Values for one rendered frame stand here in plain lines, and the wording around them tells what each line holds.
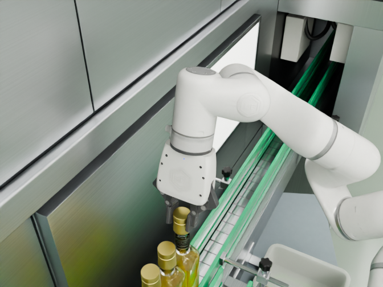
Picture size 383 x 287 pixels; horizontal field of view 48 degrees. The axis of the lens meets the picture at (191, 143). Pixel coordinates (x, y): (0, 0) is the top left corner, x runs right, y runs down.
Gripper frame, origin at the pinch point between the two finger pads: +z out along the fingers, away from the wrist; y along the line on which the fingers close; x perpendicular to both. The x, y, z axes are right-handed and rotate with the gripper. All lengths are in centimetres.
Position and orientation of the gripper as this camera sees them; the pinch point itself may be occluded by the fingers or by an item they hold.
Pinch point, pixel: (182, 216)
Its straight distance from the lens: 82.5
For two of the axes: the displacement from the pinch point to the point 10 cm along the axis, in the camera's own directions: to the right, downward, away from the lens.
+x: 4.5, -3.3, 8.3
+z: -1.2, 9.0, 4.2
